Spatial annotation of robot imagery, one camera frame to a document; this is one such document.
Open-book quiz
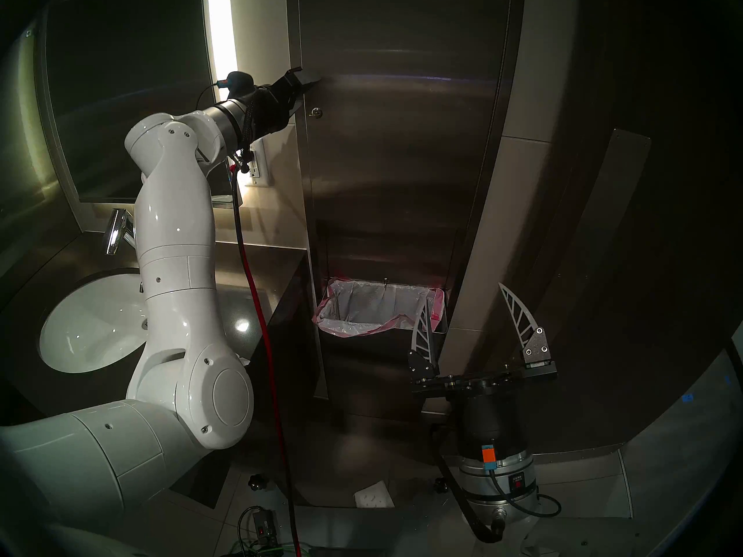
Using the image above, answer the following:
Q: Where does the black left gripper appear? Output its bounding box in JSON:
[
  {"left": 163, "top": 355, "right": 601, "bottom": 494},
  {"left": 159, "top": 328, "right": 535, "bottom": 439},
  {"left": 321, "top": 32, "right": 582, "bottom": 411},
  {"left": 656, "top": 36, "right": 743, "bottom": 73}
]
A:
[{"left": 223, "top": 67, "right": 323, "bottom": 142}]

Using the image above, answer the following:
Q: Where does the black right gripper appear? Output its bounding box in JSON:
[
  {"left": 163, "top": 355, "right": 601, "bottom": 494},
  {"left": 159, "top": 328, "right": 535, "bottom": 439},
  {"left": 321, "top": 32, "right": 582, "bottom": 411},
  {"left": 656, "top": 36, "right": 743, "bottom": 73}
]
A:
[{"left": 407, "top": 282, "right": 557, "bottom": 461}]

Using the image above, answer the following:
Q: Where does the grey robot base platform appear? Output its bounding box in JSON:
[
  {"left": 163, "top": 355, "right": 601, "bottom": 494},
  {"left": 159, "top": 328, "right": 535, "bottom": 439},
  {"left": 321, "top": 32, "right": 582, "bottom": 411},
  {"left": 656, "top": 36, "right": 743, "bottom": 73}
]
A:
[{"left": 290, "top": 504, "right": 482, "bottom": 557}]

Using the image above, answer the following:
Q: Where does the stainless steel cabinet door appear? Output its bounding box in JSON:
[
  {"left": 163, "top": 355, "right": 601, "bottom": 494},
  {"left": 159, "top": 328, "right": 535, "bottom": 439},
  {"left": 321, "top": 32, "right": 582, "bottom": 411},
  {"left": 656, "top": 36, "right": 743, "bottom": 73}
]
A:
[{"left": 284, "top": 0, "right": 526, "bottom": 417}]

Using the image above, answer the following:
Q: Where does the vertical bright light strip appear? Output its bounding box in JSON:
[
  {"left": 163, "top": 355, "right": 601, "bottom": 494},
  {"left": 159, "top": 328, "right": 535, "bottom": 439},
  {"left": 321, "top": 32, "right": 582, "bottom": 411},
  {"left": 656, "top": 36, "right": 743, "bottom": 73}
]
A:
[{"left": 202, "top": 0, "right": 246, "bottom": 150}]

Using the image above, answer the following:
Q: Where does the pink-rimmed clear trash liner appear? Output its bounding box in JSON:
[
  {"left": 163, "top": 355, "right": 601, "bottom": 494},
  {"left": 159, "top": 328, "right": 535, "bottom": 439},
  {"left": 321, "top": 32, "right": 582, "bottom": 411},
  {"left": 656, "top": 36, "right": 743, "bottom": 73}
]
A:
[{"left": 312, "top": 277, "right": 446, "bottom": 339}]

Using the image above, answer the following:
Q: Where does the white paper scrap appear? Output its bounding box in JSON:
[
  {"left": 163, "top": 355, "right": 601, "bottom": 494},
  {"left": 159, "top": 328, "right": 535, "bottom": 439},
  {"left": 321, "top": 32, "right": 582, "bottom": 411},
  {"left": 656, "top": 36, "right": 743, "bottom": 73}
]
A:
[{"left": 354, "top": 482, "right": 395, "bottom": 509}]

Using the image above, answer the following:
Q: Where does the dark vanity counter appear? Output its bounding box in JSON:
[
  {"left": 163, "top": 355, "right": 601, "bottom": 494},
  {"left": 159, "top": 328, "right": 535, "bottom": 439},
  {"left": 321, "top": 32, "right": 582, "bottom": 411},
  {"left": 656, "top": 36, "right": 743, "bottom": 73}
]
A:
[{"left": 0, "top": 231, "right": 308, "bottom": 510}]

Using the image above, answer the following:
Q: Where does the chrome sink faucet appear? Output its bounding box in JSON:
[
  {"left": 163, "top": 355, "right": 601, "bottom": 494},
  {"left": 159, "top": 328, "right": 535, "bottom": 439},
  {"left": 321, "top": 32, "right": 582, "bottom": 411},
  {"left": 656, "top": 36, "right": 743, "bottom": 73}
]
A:
[{"left": 103, "top": 209, "right": 140, "bottom": 256}]

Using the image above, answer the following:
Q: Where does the dark restroom door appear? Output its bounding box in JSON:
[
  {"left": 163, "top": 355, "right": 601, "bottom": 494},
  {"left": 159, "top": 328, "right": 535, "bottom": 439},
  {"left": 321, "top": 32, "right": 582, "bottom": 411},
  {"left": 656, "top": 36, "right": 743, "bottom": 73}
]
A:
[{"left": 482, "top": 0, "right": 743, "bottom": 464}]

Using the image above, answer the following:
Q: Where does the black electronics box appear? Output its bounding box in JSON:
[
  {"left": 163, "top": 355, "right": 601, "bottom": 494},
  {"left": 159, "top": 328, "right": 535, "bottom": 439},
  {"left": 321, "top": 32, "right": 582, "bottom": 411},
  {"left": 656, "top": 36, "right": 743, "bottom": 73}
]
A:
[{"left": 253, "top": 507, "right": 282, "bottom": 548}]

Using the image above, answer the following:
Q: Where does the white round sink basin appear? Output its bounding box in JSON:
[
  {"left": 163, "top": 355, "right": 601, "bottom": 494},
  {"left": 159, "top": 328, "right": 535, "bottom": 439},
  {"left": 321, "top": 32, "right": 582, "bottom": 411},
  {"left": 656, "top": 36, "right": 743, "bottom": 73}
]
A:
[{"left": 38, "top": 272, "right": 149, "bottom": 374}]

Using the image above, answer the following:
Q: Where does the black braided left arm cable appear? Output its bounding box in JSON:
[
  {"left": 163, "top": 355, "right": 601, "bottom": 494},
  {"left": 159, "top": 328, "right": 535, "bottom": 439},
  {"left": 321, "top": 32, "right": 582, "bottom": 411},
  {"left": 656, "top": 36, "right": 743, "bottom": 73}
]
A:
[{"left": 235, "top": 89, "right": 262, "bottom": 175}]

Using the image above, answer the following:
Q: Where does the white wall outlet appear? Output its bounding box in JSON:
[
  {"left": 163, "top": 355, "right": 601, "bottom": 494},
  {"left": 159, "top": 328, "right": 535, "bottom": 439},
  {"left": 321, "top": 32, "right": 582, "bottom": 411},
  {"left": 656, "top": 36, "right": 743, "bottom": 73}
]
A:
[{"left": 244, "top": 138, "right": 270, "bottom": 189}]

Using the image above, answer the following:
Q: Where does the wall mirror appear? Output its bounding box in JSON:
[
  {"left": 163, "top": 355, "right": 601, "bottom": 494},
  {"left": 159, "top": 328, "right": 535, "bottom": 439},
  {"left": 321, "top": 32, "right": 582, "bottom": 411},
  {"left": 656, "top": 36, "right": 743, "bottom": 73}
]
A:
[{"left": 35, "top": 0, "right": 233, "bottom": 205}]

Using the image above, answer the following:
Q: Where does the red power cable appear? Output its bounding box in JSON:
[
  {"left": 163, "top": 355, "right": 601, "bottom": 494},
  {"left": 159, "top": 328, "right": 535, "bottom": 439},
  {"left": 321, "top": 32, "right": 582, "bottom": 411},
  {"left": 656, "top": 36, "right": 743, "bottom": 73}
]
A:
[{"left": 229, "top": 164, "right": 301, "bottom": 557}]

